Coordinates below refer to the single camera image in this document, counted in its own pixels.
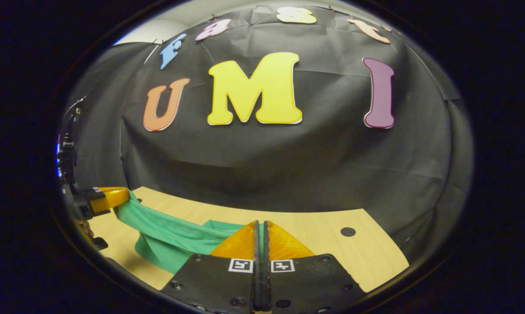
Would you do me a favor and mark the black backdrop cloth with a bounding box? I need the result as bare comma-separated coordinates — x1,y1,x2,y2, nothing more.
64,4,474,253

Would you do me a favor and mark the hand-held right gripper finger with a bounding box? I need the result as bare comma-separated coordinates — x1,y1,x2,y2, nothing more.
161,220,261,314
264,220,367,314

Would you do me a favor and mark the green T-shirt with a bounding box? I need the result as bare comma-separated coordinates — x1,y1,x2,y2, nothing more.
114,190,263,275

